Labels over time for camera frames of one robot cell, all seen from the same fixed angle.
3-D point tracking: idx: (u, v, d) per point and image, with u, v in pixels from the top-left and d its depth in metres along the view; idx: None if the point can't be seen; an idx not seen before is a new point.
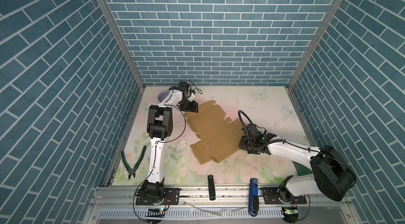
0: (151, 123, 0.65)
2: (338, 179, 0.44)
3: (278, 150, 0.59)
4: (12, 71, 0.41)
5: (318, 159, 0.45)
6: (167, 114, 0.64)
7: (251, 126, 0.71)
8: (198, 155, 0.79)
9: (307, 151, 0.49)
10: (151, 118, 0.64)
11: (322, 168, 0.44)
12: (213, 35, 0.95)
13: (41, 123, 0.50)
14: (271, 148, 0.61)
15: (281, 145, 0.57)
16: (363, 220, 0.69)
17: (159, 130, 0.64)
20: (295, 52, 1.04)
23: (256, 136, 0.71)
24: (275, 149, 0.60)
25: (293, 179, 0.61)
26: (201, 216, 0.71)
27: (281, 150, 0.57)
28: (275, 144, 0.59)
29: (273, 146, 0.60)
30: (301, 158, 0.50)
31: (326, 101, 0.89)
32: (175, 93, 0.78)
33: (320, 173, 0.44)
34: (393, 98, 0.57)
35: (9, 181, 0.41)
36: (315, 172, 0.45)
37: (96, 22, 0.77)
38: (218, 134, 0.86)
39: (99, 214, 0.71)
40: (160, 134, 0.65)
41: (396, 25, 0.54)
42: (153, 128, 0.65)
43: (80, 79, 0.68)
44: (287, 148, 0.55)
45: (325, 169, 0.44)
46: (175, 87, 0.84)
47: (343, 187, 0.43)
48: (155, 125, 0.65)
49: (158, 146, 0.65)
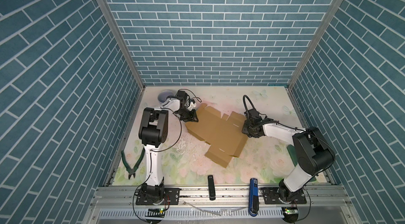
0: (144, 126, 0.59)
2: (315, 155, 0.48)
3: (270, 130, 0.65)
4: (12, 71, 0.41)
5: (299, 135, 0.50)
6: (163, 116, 0.59)
7: (253, 110, 0.78)
8: (211, 157, 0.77)
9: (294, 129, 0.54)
10: (145, 122, 0.59)
11: (302, 143, 0.49)
12: (213, 35, 0.95)
13: (41, 124, 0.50)
14: (264, 129, 0.67)
15: (274, 125, 0.63)
16: (363, 220, 0.69)
17: (153, 135, 0.58)
20: (295, 52, 1.04)
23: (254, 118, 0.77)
24: (268, 129, 0.66)
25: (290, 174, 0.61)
26: (201, 216, 0.71)
27: (272, 130, 0.63)
28: (269, 124, 0.65)
29: (267, 126, 0.66)
30: (288, 136, 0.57)
31: (326, 101, 0.89)
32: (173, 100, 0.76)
33: (300, 147, 0.48)
34: (393, 98, 0.57)
35: (9, 181, 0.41)
36: (297, 147, 0.49)
37: (96, 22, 0.77)
38: (221, 134, 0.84)
39: (99, 214, 0.71)
40: (153, 138, 0.58)
41: (396, 25, 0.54)
42: (145, 134, 0.58)
43: (80, 79, 0.68)
44: (277, 128, 0.60)
45: (305, 145, 0.49)
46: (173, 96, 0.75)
47: (319, 163, 0.47)
48: (147, 129, 0.59)
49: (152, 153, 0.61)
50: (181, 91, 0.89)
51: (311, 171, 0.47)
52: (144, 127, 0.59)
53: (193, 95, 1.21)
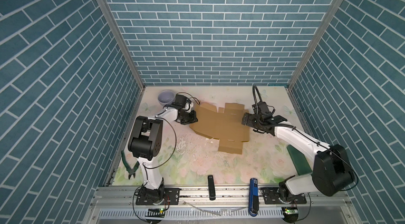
0: (134, 137, 0.53)
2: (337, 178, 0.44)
3: (284, 136, 0.58)
4: (12, 71, 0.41)
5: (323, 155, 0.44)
6: (156, 126, 0.53)
7: (262, 105, 0.68)
8: (222, 148, 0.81)
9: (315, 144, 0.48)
10: (136, 132, 0.53)
11: (326, 165, 0.43)
12: (213, 35, 0.95)
13: (41, 123, 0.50)
14: (277, 132, 0.60)
15: (290, 130, 0.56)
16: (363, 220, 0.69)
17: (144, 148, 0.51)
20: (295, 52, 1.04)
23: (265, 114, 0.69)
24: (281, 133, 0.59)
25: (293, 178, 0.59)
26: (201, 216, 0.71)
27: (287, 135, 0.56)
28: (283, 128, 0.58)
29: (279, 128, 0.59)
30: (306, 148, 0.49)
31: (326, 101, 0.89)
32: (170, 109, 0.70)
33: (321, 168, 0.43)
34: (393, 98, 0.57)
35: (9, 181, 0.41)
36: (317, 166, 0.44)
37: (96, 22, 0.77)
38: (223, 131, 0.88)
39: (99, 214, 0.71)
40: (144, 152, 0.52)
41: (397, 25, 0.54)
42: (135, 145, 0.52)
43: (80, 79, 0.68)
44: (293, 135, 0.54)
45: (328, 167, 0.43)
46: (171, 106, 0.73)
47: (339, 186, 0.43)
48: (137, 140, 0.52)
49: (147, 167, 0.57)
50: (179, 97, 0.82)
51: (328, 193, 0.43)
52: (134, 137, 0.52)
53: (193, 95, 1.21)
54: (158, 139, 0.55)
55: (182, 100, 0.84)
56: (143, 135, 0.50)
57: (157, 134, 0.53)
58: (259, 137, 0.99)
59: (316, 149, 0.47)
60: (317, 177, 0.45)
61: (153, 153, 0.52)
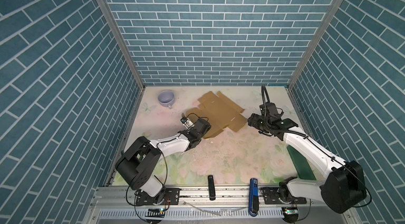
0: (125, 159, 0.47)
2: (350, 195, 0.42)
3: (296, 144, 0.53)
4: (12, 71, 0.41)
5: (338, 173, 0.41)
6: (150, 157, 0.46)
7: (271, 106, 0.64)
8: (237, 143, 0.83)
9: (329, 158, 0.45)
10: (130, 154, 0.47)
11: (341, 185, 0.41)
12: (213, 35, 0.95)
13: (41, 123, 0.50)
14: (288, 138, 0.56)
15: (302, 139, 0.52)
16: (363, 220, 0.69)
17: (127, 174, 0.45)
20: (295, 52, 1.04)
23: (273, 117, 0.65)
24: (293, 141, 0.54)
25: (296, 183, 0.60)
26: (201, 216, 0.71)
27: (300, 145, 0.52)
28: (295, 136, 0.54)
29: (289, 136, 0.55)
30: (318, 161, 0.46)
31: (326, 101, 0.89)
32: (180, 140, 0.61)
33: (335, 186, 0.40)
34: (393, 98, 0.57)
35: (9, 181, 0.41)
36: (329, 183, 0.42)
37: (96, 22, 0.77)
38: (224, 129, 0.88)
39: (99, 214, 0.71)
40: (126, 178, 0.45)
41: (397, 25, 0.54)
42: (122, 167, 0.46)
43: (80, 79, 0.68)
44: (306, 145, 0.50)
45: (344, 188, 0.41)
46: (184, 135, 0.66)
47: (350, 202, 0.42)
48: (126, 164, 0.46)
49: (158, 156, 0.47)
50: (199, 124, 0.71)
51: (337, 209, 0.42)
52: (125, 159, 0.47)
53: (193, 95, 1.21)
54: (147, 171, 0.47)
55: (200, 129, 0.72)
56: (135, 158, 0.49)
57: (148, 165, 0.45)
58: (259, 137, 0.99)
59: (330, 165, 0.43)
60: (325, 192, 0.44)
61: (133, 184, 0.44)
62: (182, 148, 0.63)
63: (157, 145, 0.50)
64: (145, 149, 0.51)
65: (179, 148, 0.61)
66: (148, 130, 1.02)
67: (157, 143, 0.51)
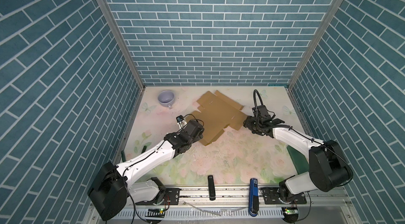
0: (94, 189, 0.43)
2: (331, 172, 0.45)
3: (282, 136, 0.60)
4: (12, 71, 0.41)
5: (316, 149, 0.45)
6: (115, 188, 0.40)
7: (262, 107, 0.72)
8: (237, 143, 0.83)
9: (310, 140, 0.50)
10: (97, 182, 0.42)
11: (320, 158, 0.45)
12: (213, 35, 0.96)
13: (41, 123, 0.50)
14: (276, 133, 0.63)
15: (285, 129, 0.59)
16: (363, 220, 0.69)
17: (98, 205, 0.41)
20: (295, 52, 1.04)
23: (264, 117, 0.72)
24: (279, 134, 0.61)
25: (292, 177, 0.61)
26: (201, 216, 0.71)
27: (285, 136, 0.58)
28: (281, 128, 0.60)
29: (277, 130, 0.62)
30: (302, 146, 0.50)
31: (326, 101, 0.89)
32: (160, 151, 0.53)
33: (316, 163, 0.44)
34: (393, 98, 0.57)
35: (9, 181, 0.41)
36: (311, 161, 0.46)
37: (96, 22, 0.77)
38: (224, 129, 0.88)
39: (99, 214, 0.71)
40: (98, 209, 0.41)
41: (397, 25, 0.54)
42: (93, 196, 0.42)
43: (80, 79, 0.68)
44: (290, 134, 0.56)
45: (322, 161, 0.45)
46: (165, 144, 0.56)
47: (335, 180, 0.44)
48: (96, 193, 0.43)
49: (133, 169, 0.45)
50: (187, 127, 0.63)
51: (324, 188, 0.44)
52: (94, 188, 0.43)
53: (193, 95, 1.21)
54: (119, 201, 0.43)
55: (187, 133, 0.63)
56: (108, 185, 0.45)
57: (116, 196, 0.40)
58: (259, 137, 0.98)
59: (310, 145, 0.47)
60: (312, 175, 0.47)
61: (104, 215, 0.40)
62: (167, 156, 0.55)
63: (124, 172, 0.43)
64: (116, 175, 0.45)
65: (161, 159, 0.54)
66: (148, 130, 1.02)
67: (125, 168, 0.44)
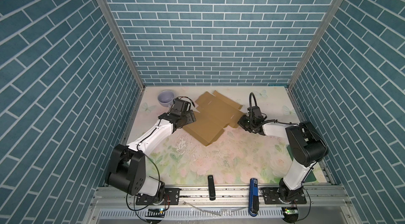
0: (113, 172, 0.44)
2: (308, 146, 0.51)
3: (268, 128, 0.69)
4: (12, 71, 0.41)
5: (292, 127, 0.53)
6: (135, 162, 0.43)
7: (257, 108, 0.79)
8: (237, 143, 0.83)
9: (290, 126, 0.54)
10: (114, 165, 0.44)
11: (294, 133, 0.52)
12: (213, 35, 0.95)
13: (41, 123, 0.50)
14: (264, 128, 0.71)
15: (272, 123, 0.66)
16: (363, 220, 0.69)
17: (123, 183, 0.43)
20: (295, 52, 1.04)
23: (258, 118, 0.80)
24: (267, 129, 0.70)
25: (288, 172, 0.63)
26: (201, 216, 0.71)
27: (270, 128, 0.68)
28: (267, 124, 0.69)
29: (266, 126, 0.70)
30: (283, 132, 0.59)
31: (326, 101, 0.89)
32: (161, 126, 0.58)
33: (292, 138, 0.51)
34: (393, 98, 0.57)
35: (9, 181, 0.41)
36: (290, 139, 0.53)
37: (96, 22, 0.77)
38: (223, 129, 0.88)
39: (99, 214, 0.71)
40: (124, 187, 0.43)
41: (396, 25, 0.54)
42: (115, 178, 0.44)
43: (80, 79, 0.68)
44: (272, 125, 0.65)
45: (297, 135, 0.52)
46: (162, 121, 0.60)
47: (312, 154, 0.50)
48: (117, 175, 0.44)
49: (144, 143, 0.49)
50: (177, 103, 0.69)
51: (302, 162, 0.50)
52: (113, 172, 0.44)
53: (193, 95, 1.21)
54: (141, 174, 0.46)
55: (180, 107, 0.69)
56: (123, 166, 0.47)
57: (138, 168, 0.43)
58: (259, 137, 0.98)
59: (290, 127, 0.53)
60: (294, 153, 0.53)
61: (132, 191, 0.43)
62: (167, 132, 0.60)
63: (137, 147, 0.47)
64: (128, 155, 0.47)
65: (163, 135, 0.58)
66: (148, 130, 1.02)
67: (136, 145, 0.47)
